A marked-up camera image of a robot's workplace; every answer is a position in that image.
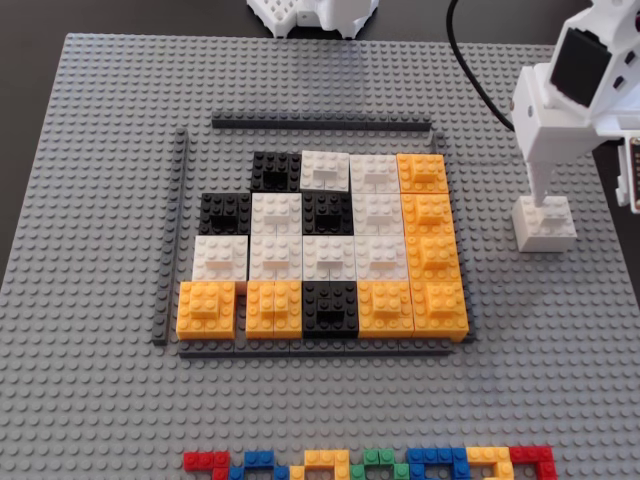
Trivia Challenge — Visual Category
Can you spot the white lego cube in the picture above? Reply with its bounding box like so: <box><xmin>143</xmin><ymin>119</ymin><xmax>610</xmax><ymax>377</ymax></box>
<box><xmin>351</xmin><ymin>192</ymin><xmax>405</xmax><ymax>237</ymax></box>
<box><xmin>299</xmin><ymin>149</ymin><xmax>352</xmax><ymax>194</ymax></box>
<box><xmin>348</xmin><ymin>154</ymin><xmax>401</xmax><ymax>195</ymax></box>
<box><xmin>191</xmin><ymin>234</ymin><xmax>250</xmax><ymax>283</ymax></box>
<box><xmin>247</xmin><ymin>234</ymin><xmax>305</xmax><ymax>283</ymax></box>
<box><xmin>249</xmin><ymin>192</ymin><xmax>305</xmax><ymax>237</ymax></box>
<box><xmin>509</xmin><ymin>194</ymin><xmax>577</xmax><ymax>255</ymax></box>
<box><xmin>354</xmin><ymin>234</ymin><xmax>410</xmax><ymax>283</ymax></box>
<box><xmin>302</xmin><ymin>234</ymin><xmax>358</xmax><ymax>283</ymax></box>

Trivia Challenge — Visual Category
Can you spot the blue lego brick letter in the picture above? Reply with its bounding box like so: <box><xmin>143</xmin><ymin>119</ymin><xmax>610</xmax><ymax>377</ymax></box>
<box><xmin>228</xmin><ymin>449</ymin><xmax>290</xmax><ymax>480</ymax></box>
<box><xmin>406</xmin><ymin>446</ymin><xmax>474</xmax><ymax>480</ymax></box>

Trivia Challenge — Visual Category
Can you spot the black lego cube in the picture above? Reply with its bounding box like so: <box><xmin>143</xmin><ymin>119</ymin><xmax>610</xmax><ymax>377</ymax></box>
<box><xmin>198</xmin><ymin>192</ymin><xmax>254</xmax><ymax>237</ymax></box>
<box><xmin>301</xmin><ymin>279</ymin><xmax>361</xmax><ymax>340</ymax></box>
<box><xmin>248</xmin><ymin>151</ymin><xmax>305</xmax><ymax>194</ymax></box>
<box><xmin>301</xmin><ymin>192</ymin><xmax>355</xmax><ymax>237</ymax></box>

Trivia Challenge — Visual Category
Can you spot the red lego brick letter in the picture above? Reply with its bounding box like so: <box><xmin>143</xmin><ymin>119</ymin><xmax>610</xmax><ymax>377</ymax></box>
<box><xmin>508</xmin><ymin>444</ymin><xmax>558</xmax><ymax>480</ymax></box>
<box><xmin>182</xmin><ymin>450</ymin><xmax>232</xmax><ymax>480</ymax></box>

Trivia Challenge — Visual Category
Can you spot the dark grey lego frame bar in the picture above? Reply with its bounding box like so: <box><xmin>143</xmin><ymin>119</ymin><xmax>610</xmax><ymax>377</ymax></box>
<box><xmin>210</xmin><ymin>110</ymin><xmax>433</xmax><ymax>133</ymax></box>
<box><xmin>177</xmin><ymin>338</ymin><xmax>455</xmax><ymax>359</ymax></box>
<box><xmin>151</xmin><ymin>127</ymin><xmax>190</xmax><ymax>348</ymax></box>

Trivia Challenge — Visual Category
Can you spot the yellow lego brick letter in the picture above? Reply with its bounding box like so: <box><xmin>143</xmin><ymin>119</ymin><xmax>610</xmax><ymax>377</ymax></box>
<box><xmin>288</xmin><ymin>448</ymin><xmax>352</xmax><ymax>480</ymax></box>
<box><xmin>466</xmin><ymin>446</ymin><xmax>516</xmax><ymax>480</ymax></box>

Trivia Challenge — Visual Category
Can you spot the grey lego baseplate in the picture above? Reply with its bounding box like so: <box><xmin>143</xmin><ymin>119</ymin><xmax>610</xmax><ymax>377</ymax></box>
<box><xmin>0</xmin><ymin>32</ymin><xmax>640</xmax><ymax>480</ymax></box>

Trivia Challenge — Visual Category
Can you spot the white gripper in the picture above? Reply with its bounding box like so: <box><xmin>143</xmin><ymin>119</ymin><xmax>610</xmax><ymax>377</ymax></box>
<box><xmin>512</xmin><ymin>0</ymin><xmax>640</xmax><ymax>209</ymax></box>

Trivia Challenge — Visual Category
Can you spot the orange lego cube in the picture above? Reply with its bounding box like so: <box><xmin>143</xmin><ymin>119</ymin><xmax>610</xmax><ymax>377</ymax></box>
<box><xmin>396</xmin><ymin>153</ymin><xmax>450</xmax><ymax>195</ymax></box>
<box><xmin>244</xmin><ymin>279</ymin><xmax>305</xmax><ymax>341</ymax></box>
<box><xmin>405</xmin><ymin>234</ymin><xmax>462</xmax><ymax>284</ymax></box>
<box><xmin>411</xmin><ymin>280</ymin><xmax>471</xmax><ymax>344</ymax></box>
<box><xmin>400</xmin><ymin>192</ymin><xmax>456</xmax><ymax>237</ymax></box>
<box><xmin>176</xmin><ymin>280</ymin><xmax>237</xmax><ymax>342</ymax></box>
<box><xmin>357</xmin><ymin>280</ymin><xmax>416</xmax><ymax>340</ymax></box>

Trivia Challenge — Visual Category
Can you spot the green lego brick letter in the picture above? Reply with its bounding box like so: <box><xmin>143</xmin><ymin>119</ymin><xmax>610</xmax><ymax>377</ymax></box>
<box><xmin>348</xmin><ymin>447</ymin><xmax>412</xmax><ymax>480</ymax></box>

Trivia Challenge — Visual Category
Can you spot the black cable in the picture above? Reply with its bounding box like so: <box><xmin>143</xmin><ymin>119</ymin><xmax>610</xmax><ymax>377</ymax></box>
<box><xmin>446</xmin><ymin>0</ymin><xmax>517</xmax><ymax>132</ymax></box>

